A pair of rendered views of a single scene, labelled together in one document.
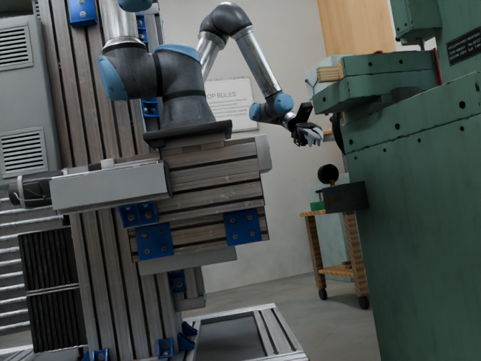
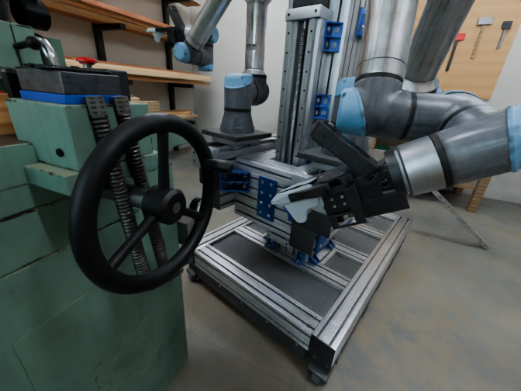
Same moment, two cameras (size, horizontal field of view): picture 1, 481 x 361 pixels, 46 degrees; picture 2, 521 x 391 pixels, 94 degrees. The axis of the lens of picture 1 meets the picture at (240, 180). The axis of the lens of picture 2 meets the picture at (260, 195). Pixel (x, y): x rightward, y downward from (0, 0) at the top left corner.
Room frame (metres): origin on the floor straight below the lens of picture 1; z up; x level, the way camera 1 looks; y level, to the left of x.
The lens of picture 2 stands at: (2.31, -0.64, 0.99)
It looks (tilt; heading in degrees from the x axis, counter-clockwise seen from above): 23 degrees down; 131
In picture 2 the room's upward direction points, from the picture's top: 4 degrees clockwise
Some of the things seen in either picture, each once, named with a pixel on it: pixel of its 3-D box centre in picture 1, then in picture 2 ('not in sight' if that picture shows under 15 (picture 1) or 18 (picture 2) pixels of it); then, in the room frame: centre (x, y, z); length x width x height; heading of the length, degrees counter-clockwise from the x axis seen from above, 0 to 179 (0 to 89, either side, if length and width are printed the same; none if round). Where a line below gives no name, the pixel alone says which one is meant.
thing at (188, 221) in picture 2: (343, 198); (181, 224); (1.68, -0.30, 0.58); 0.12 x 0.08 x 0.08; 20
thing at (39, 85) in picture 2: not in sight; (83, 81); (1.81, -0.52, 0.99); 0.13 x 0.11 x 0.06; 110
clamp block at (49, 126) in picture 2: not in sight; (88, 129); (1.81, -0.53, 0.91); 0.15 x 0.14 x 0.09; 110
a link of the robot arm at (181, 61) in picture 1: (177, 71); (239, 90); (1.48, 0.12, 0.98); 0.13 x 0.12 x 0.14; 107
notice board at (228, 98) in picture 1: (218, 106); not in sight; (4.60, 0.08, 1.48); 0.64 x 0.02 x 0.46; 108
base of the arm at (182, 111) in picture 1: (186, 114); (237, 119); (1.49, 0.11, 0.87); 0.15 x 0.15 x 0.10
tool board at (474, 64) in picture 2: not in sight; (396, 49); (1.26, 2.70, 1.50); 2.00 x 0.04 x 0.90; 18
